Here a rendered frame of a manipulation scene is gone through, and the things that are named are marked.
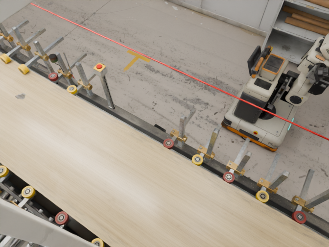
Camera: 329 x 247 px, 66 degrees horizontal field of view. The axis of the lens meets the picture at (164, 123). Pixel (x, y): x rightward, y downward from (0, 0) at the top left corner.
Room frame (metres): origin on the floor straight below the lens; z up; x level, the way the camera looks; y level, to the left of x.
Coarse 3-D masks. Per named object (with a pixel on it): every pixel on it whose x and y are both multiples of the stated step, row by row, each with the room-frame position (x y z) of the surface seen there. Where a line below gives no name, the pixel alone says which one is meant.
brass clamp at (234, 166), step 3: (231, 162) 0.75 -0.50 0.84; (228, 165) 0.72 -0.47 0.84; (231, 165) 0.72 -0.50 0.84; (234, 165) 0.72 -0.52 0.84; (237, 165) 0.72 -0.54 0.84; (228, 168) 0.71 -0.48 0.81; (231, 168) 0.70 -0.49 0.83; (234, 168) 0.70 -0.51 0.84; (243, 168) 0.70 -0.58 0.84; (234, 171) 0.69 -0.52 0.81; (237, 171) 0.68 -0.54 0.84; (243, 171) 0.68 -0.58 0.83; (240, 174) 0.66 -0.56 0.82
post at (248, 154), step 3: (246, 153) 0.70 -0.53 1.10; (249, 153) 0.69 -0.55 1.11; (246, 156) 0.68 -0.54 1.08; (249, 156) 0.68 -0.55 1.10; (243, 159) 0.69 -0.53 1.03; (246, 159) 0.68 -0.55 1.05; (240, 162) 0.69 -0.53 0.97; (243, 162) 0.68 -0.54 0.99; (246, 162) 0.67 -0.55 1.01; (240, 165) 0.68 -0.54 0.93; (243, 165) 0.67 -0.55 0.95; (237, 168) 0.69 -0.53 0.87; (240, 168) 0.68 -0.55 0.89; (240, 171) 0.67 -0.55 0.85; (234, 174) 0.69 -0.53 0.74; (237, 174) 0.67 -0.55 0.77
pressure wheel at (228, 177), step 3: (225, 174) 0.63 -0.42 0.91; (228, 174) 0.63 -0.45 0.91; (231, 174) 0.62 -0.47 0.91; (222, 177) 0.61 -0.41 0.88; (225, 177) 0.60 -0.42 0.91; (228, 177) 0.60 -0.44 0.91; (231, 177) 0.60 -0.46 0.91; (234, 177) 0.60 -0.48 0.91; (225, 180) 0.58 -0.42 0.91; (228, 180) 0.58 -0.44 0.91; (231, 180) 0.58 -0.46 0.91
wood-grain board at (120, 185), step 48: (0, 96) 1.36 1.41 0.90; (48, 96) 1.35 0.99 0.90; (0, 144) 0.90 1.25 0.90; (48, 144) 0.89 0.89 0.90; (96, 144) 0.88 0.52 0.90; (144, 144) 0.88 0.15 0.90; (48, 192) 0.52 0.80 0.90; (96, 192) 0.51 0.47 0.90; (144, 192) 0.51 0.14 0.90; (192, 192) 0.51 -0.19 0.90; (240, 192) 0.50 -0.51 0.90; (144, 240) 0.21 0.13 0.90; (192, 240) 0.21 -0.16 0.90; (240, 240) 0.20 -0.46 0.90; (288, 240) 0.20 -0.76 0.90
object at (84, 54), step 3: (81, 54) 1.90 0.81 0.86; (84, 54) 1.90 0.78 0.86; (78, 57) 1.86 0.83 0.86; (81, 57) 1.86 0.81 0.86; (75, 60) 1.82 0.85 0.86; (78, 60) 1.83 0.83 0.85; (72, 63) 1.78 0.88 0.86; (75, 63) 1.79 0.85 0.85; (72, 66) 1.76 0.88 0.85; (69, 69) 1.72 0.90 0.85; (60, 75) 1.63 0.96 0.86; (60, 78) 1.61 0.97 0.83; (54, 81) 1.56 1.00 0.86; (57, 81) 1.58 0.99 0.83
